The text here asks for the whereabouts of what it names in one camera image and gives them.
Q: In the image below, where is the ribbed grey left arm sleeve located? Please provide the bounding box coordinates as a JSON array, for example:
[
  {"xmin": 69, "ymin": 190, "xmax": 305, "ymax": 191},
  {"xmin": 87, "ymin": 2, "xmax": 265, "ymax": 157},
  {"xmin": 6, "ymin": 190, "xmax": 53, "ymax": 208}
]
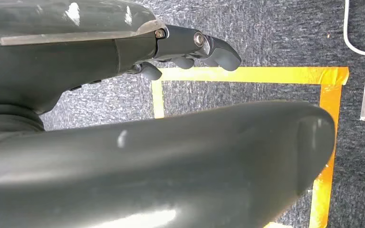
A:
[{"xmin": 0, "ymin": 104, "xmax": 46, "ymax": 152}]

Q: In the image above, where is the yellow tape floor marking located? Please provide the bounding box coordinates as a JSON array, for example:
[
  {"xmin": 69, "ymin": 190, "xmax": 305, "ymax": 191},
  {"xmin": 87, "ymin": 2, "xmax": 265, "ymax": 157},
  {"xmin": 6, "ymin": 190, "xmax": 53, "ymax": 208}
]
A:
[{"xmin": 151, "ymin": 66, "xmax": 350, "ymax": 228}]

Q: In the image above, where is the white cable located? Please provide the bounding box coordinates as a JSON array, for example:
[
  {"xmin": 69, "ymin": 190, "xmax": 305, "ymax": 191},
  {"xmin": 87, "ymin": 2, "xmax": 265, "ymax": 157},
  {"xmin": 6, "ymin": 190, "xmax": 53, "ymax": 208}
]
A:
[{"xmin": 343, "ymin": 0, "xmax": 365, "ymax": 57}]

